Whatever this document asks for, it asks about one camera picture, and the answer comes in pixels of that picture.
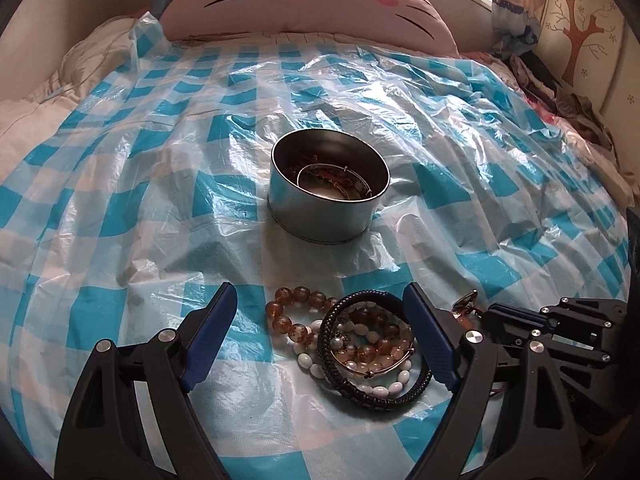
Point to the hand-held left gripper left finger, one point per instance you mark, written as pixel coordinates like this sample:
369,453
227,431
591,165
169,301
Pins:
210,340

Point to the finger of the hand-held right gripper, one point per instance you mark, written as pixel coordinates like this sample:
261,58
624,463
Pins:
515,338
515,314

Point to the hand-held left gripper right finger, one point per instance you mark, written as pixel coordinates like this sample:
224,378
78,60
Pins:
431,341

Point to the rose gold bangle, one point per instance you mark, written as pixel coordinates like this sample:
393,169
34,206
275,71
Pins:
380,371

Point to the round metal tin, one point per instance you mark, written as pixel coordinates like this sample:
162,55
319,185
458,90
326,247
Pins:
320,212

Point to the silver metal bangle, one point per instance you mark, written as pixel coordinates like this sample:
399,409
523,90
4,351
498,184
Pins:
302,175

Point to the blue checkered plastic sheet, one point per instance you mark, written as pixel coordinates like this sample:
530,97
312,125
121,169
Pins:
150,200

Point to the pile of dark clothes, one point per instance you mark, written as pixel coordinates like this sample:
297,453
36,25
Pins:
565,105

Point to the tree decal headboard panel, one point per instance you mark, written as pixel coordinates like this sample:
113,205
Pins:
580,30

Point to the striped white quilt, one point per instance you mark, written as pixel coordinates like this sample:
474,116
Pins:
60,80

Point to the pink and blue curtain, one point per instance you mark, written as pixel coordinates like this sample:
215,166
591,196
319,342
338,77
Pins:
515,10

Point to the pink cat face pillow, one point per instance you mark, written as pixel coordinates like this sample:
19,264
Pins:
310,10

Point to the plain cream headboard panel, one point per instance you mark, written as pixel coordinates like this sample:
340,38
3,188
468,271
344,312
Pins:
75,10

